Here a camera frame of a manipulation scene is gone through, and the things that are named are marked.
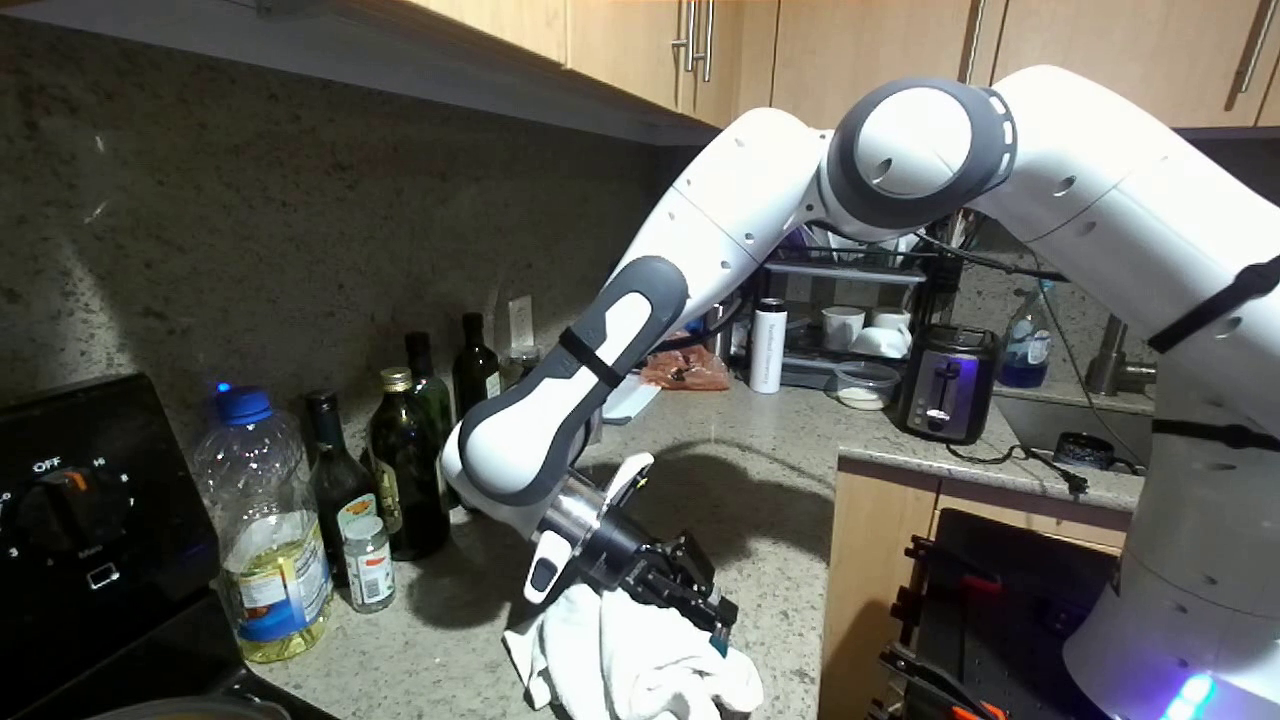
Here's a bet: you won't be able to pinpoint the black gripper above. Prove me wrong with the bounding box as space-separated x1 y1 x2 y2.
555 490 739 632

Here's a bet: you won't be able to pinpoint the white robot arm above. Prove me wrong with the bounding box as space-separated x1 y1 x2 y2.
441 64 1280 720

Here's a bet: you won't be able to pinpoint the white crumpled cloth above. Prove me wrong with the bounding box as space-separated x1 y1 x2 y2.
505 582 762 720

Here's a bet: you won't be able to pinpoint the orange plastic bag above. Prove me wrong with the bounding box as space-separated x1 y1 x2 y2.
649 342 731 391

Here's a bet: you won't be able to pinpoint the white thermos bottle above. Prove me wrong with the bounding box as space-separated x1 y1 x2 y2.
746 296 789 391

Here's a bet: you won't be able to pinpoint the black toaster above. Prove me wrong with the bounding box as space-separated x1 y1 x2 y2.
888 323 997 442

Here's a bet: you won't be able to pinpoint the dark wine bottle white label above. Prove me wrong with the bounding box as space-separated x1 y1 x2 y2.
450 313 501 412

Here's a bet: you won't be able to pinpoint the black dish rack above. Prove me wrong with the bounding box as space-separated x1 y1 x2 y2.
756 231 964 400

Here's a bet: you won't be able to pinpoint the small white-label jar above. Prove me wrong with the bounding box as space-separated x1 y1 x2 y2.
339 516 397 613

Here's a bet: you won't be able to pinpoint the tall green glass bottle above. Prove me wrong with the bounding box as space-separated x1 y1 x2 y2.
402 331 454 459

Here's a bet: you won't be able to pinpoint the dark green olive oil bottle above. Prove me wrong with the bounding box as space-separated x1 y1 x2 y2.
369 363 447 560

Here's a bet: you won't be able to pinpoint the blue soap bottle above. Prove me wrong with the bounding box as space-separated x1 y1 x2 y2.
997 299 1050 389

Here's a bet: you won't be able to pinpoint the dark glass bottle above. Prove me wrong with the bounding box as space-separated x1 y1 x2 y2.
302 391 375 582

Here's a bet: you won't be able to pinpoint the large plastic oil bottle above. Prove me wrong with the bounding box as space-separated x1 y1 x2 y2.
193 384 331 663

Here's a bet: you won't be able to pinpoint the steel kitchen faucet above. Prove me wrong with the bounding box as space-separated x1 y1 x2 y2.
1082 315 1156 397

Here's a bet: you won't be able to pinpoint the wooden upper cabinets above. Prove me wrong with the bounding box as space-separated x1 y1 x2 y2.
397 0 1280 127

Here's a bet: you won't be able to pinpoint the black stove control panel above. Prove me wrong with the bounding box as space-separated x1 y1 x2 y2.
0 376 337 720

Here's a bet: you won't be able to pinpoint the wall power outlet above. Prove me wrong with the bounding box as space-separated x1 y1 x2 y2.
507 296 537 358

